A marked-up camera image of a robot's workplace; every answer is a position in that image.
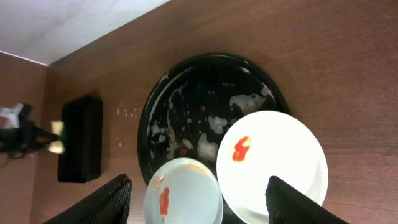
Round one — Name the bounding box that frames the light blue plate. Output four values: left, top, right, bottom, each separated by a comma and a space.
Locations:
144, 158, 223, 224

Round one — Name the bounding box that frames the white plate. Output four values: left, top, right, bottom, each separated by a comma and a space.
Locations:
216, 111, 328, 223

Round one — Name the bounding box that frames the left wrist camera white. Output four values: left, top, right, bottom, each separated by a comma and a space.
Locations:
1, 103, 24, 129

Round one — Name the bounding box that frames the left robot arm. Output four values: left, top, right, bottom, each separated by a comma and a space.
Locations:
1, 103, 60, 167

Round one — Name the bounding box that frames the black rectangular tray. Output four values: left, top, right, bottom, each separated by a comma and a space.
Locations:
57, 95, 103, 183

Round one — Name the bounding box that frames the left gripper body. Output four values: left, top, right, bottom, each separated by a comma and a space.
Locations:
14, 104, 57, 152

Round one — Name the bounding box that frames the yellow sponge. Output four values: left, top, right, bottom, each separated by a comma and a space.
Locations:
48, 121, 66, 154

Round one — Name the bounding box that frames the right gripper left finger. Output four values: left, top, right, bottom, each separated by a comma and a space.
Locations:
45, 174, 132, 224

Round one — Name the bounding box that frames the black round tray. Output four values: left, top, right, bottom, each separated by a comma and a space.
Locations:
136, 52, 291, 224

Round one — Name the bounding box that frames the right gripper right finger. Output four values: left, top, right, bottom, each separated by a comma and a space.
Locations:
265, 176, 348, 224

